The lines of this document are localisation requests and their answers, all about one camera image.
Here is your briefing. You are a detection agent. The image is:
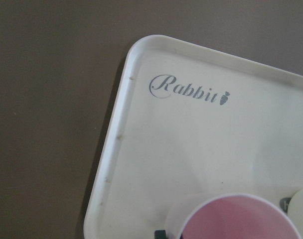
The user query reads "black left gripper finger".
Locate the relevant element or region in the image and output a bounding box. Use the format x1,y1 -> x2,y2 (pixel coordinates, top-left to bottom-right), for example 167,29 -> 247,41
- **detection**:
154,230 -> 167,239

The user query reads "pink cup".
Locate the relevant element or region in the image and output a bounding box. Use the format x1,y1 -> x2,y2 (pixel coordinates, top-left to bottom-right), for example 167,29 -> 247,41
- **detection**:
164,193 -> 301,239

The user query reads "cream yellow cup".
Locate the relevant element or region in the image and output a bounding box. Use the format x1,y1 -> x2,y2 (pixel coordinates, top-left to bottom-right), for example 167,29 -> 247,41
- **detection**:
287,189 -> 303,239

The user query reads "cream rabbit tray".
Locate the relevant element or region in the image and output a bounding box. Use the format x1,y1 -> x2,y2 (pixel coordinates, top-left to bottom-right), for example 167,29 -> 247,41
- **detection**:
83,35 -> 303,239

